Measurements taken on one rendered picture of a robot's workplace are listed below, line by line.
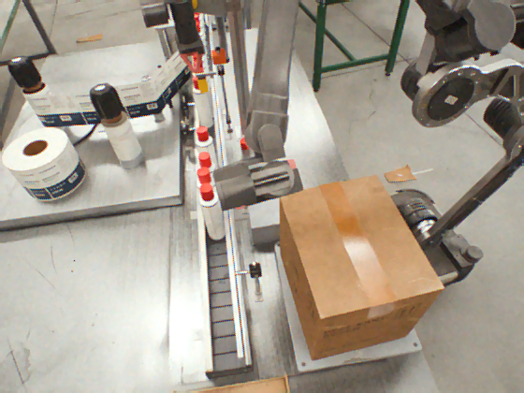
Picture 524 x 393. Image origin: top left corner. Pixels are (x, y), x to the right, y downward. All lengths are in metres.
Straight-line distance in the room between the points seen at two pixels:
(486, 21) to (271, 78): 0.36
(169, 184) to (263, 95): 0.72
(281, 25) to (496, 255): 1.95
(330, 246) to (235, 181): 0.27
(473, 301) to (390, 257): 1.39
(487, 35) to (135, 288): 0.99
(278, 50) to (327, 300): 0.44
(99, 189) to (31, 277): 0.33
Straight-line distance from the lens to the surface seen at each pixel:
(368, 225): 0.79
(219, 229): 1.01
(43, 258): 1.29
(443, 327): 2.01
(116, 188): 1.28
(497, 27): 0.75
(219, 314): 0.95
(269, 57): 0.58
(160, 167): 1.29
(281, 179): 0.57
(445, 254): 1.91
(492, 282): 2.23
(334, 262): 0.73
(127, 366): 1.02
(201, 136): 1.07
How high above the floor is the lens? 1.75
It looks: 50 degrees down
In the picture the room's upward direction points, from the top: 5 degrees counter-clockwise
